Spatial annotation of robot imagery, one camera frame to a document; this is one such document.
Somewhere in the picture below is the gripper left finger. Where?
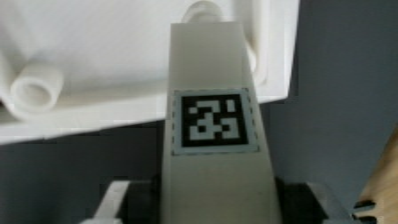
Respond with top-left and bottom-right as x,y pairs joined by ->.
86,180 -> 157,224

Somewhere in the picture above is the white leg with peg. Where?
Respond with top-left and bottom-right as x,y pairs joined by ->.
159,21 -> 288,224

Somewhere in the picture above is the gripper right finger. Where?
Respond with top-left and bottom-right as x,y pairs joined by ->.
276,178 -> 361,224

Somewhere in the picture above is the white square desk top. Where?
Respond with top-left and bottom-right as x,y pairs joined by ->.
0,0 -> 301,145

